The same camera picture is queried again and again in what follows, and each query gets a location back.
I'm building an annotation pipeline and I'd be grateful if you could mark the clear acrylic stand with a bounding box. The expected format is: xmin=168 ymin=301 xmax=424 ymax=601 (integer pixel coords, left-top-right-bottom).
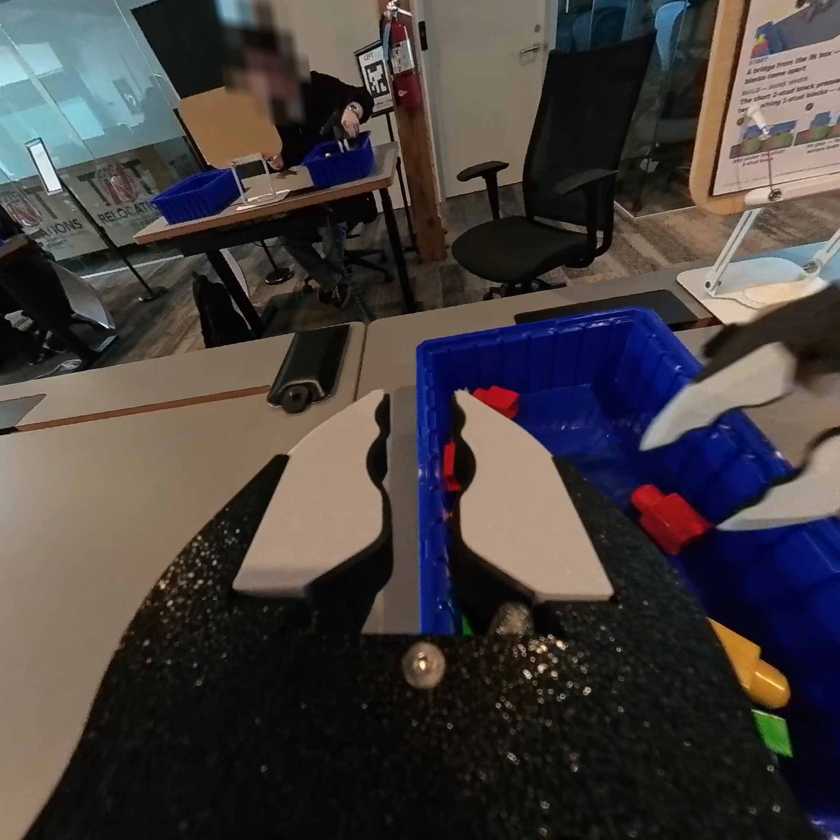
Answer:
xmin=230 ymin=154 xmax=277 ymax=206

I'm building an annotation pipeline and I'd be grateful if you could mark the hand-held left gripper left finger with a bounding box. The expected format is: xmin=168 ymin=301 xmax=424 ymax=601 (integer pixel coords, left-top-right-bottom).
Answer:
xmin=231 ymin=388 xmax=396 ymax=601

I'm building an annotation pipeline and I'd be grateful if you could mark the tan cardboard panel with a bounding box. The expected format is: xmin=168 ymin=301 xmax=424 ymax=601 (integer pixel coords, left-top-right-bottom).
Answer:
xmin=174 ymin=88 xmax=283 ymax=172

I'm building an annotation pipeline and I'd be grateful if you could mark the brown edged office desk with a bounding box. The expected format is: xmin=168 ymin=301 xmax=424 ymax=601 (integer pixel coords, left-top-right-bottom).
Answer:
xmin=133 ymin=143 xmax=419 ymax=316

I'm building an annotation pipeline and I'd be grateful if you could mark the black desk hatch with knob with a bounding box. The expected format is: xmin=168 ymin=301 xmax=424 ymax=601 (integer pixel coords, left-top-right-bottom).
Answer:
xmin=266 ymin=323 xmax=352 ymax=414

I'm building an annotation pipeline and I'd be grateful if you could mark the white poster stand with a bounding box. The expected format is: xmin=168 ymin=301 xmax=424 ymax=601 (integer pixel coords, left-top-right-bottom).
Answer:
xmin=676 ymin=190 xmax=840 ymax=326

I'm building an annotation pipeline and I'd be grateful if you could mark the instruction poster on white stand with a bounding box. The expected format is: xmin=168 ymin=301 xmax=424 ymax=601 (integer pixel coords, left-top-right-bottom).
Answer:
xmin=689 ymin=0 xmax=840 ymax=216

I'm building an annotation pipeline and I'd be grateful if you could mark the black mesh office chair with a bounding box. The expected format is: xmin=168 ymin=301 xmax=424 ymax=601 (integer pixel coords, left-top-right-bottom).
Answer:
xmin=451 ymin=29 xmax=657 ymax=299

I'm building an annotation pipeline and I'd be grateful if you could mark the black backpack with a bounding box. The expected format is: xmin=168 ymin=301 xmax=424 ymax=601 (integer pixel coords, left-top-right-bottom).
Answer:
xmin=192 ymin=272 xmax=263 ymax=349

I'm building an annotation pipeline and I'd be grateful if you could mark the red mega block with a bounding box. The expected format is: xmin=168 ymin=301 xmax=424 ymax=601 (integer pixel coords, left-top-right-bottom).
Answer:
xmin=631 ymin=484 xmax=713 ymax=555

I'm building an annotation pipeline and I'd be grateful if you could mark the printed instruction poster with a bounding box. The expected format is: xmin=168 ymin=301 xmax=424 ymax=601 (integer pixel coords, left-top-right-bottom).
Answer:
xmin=712 ymin=0 xmax=840 ymax=196

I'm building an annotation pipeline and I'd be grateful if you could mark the red fire extinguisher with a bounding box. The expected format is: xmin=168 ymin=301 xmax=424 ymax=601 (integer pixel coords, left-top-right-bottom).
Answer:
xmin=382 ymin=0 xmax=421 ymax=111

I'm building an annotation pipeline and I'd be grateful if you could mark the flat black desk cover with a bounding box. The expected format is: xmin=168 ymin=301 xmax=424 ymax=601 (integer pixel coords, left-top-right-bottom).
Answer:
xmin=0 ymin=394 xmax=47 ymax=434
xmin=514 ymin=289 xmax=698 ymax=327

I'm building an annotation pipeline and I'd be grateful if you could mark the wooden pillar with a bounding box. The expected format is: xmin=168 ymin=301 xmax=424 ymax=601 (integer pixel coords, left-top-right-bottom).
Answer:
xmin=379 ymin=0 xmax=448 ymax=265

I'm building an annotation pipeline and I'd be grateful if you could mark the black white marker sign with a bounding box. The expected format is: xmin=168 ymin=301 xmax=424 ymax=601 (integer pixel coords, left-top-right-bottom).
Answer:
xmin=354 ymin=42 xmax=396 ymax=109

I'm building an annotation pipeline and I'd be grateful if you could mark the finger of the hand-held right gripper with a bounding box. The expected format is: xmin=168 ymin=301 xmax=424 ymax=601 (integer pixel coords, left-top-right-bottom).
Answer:
xmin=714 ymin=435 xmax=840 ymax=532
xmin=638 ymin=344 xmax=800 ymax=452

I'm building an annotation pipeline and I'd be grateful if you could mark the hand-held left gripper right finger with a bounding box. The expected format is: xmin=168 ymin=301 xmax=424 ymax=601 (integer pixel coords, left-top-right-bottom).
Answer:
xmin=451 ymin=388 xmax=616 ymax=605

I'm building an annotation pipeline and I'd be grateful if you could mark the white door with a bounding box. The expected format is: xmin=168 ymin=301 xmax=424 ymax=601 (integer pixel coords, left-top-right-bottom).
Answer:
xmin=412 ymin=0 xmax=559 ymax=201

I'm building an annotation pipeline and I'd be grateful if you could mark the black stanchion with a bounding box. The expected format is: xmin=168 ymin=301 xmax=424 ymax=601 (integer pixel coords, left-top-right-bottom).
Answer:
xmin=262 ymin=238 xmax=294 ymax=284

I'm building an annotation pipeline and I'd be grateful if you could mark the black wall panel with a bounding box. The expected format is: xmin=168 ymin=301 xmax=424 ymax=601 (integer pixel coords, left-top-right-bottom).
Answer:
xmin=131 ymin=0 xmax=227 ymax=99

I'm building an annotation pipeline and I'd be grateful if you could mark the blue plastic bin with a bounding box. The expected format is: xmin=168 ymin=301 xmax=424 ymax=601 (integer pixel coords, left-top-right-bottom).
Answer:
xmin=416 ymin=307 xmax=840 ymax=840
xmin=302 ymin=131 xmax=375 ymax=191
xmin=151 ymin=169 xmax=247 ymax=225

